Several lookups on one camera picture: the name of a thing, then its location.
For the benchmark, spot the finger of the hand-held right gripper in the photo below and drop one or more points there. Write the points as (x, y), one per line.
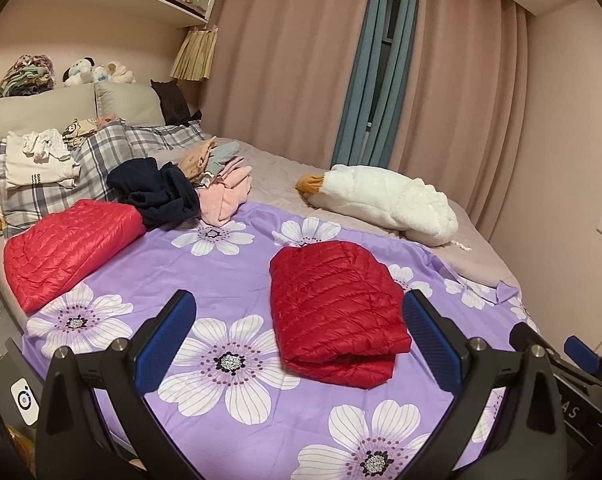
(583, 355)
(525, 335)

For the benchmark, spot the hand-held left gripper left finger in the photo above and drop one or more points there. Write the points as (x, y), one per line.
(163, 340)

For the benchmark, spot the white goose plush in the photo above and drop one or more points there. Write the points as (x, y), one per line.
(381, 195)

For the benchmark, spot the cream folded shirt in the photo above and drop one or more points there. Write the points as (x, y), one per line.
(31, 170)

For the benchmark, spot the dark window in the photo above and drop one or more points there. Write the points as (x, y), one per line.
(395, 5)

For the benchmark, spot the navy blue garment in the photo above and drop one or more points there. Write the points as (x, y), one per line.
(156, 190)

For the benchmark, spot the floral knitted bundle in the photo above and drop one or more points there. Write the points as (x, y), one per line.
(26, 75)

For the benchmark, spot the beige headboard cushion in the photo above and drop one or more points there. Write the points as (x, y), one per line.
(128, 102)
(31, 110)

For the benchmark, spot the beige plush toy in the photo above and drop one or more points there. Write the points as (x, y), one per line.
(122, 73)

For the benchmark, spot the pink garment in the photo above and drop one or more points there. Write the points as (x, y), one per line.
(226, 195)

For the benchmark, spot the beige pleated hanging cloth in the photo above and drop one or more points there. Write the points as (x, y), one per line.
(193, 55)

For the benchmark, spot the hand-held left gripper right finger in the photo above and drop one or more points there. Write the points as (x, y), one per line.
(433, 345)

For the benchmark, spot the grey garment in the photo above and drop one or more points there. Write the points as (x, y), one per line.
(223, 157)

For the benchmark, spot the dark brown cushion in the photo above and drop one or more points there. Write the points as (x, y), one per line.
(173, 102)

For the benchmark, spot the grey-blue curtain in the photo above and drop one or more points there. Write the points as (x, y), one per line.
(396, 85)
(361, 100)

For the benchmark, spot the coral red down jacket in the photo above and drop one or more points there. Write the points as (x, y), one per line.
(66, 245)

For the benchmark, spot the black and white plush toy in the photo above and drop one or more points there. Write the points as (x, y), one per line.
(78, 71)

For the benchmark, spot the pink curtain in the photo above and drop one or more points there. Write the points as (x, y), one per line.
(281, 60)
(461, 100)

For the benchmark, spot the grey plaid duvet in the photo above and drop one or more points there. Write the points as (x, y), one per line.
(111, 150)

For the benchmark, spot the small white blue plush toy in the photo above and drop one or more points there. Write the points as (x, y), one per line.
(102, 74)

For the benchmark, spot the purple floral bed sheet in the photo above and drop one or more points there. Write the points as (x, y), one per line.
(231, 285)

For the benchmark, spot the peach patterned garment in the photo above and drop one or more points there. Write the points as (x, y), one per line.
(196, 160)

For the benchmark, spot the cream patterned cloth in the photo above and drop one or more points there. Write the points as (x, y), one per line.
(88, 127)

